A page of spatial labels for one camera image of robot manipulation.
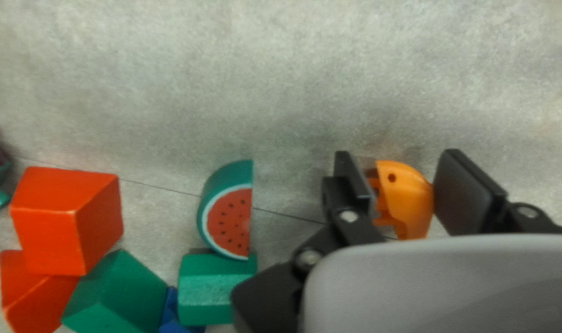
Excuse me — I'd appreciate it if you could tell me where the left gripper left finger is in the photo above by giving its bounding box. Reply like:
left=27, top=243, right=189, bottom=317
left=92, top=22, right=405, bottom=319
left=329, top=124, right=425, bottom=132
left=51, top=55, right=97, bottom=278
left=230, top=150, right=386, bottom=333

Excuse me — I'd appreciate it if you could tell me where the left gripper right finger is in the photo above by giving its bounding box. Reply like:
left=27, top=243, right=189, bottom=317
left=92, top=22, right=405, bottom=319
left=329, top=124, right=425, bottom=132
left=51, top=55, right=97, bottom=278
left=433, top=148, right=562, bottom=237

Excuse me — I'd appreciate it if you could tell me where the orange toy piece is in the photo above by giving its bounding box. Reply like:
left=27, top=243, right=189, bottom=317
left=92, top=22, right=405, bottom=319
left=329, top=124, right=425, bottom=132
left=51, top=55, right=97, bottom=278
left=365, top=159, right=435, bottom=241

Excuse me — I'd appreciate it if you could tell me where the toy watermelon slice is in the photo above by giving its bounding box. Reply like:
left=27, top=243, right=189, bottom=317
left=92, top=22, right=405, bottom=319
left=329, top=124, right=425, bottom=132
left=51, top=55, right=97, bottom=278
left=196, top=159, right=255, bottom=261

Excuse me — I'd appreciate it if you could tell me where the green toy block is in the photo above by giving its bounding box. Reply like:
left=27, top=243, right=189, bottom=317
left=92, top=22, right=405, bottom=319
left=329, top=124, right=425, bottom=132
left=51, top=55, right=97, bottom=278
left=177, top=251, right=258, bottom=327
left=60, top=249, right=169, bottom=333

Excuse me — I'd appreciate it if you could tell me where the blue toy block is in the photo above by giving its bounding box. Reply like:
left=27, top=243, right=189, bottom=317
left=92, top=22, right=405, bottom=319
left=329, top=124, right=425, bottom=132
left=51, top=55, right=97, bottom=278
left=158, top=286, right=207, bottom=333

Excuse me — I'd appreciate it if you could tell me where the red toy block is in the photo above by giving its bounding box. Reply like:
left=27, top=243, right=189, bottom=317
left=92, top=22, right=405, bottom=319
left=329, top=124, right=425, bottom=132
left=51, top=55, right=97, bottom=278
left=0, top=250, right=79, bottom=333
left=9, top=166, right=124, bottom=277

